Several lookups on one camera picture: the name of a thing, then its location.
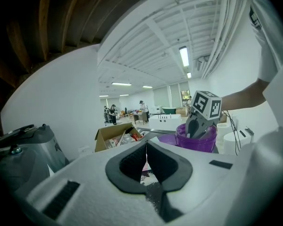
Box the long wooden stick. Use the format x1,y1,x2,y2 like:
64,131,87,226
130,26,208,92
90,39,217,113
119,126,134,146

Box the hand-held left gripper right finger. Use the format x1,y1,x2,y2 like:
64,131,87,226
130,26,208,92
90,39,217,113
147,129,283,226

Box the brown wooden desk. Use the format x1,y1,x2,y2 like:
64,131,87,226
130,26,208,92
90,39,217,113
133,113,149,126

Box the dark grey appliance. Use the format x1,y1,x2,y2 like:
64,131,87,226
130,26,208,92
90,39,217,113
0,123,70,193

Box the pink detergent pouch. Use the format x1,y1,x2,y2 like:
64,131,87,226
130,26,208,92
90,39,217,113
141,162,154,174

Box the person's white shirt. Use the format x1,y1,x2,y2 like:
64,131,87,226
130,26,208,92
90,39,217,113
249,0,283,82

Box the dark framed window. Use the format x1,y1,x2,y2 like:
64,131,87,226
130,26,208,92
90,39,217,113
181,89,191,104

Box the green bathtub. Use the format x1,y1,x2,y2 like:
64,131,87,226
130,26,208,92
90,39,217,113
162,106,178,115

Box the closed cardboard box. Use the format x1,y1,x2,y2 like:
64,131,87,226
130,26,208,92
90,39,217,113
175,107,190,118

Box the black cable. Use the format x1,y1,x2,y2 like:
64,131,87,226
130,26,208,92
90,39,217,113
223,111,242,155

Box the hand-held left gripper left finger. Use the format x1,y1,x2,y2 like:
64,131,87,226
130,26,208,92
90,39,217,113
25,140,167,226

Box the person's right forearm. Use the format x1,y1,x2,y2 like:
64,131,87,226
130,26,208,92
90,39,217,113
220,78,273,112

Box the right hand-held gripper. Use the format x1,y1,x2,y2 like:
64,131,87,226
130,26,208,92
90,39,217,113
185,90,223,140

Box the brown wooden plank structure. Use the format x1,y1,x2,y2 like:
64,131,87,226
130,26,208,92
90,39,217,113
0,0,154,84

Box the purple plastic bucket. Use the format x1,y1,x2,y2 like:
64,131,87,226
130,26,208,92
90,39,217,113
175,123,218,153

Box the open cardboard box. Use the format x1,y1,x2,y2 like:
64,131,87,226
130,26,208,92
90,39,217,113
94,122,145,153

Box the white ceiling pipes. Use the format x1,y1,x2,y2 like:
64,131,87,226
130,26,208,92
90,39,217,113
201,0,251,80

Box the white bathtub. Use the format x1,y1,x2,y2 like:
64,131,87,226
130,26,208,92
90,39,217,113
149,113,183,130

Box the round white toilet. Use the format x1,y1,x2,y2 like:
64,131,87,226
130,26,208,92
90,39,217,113
223,125,255,155

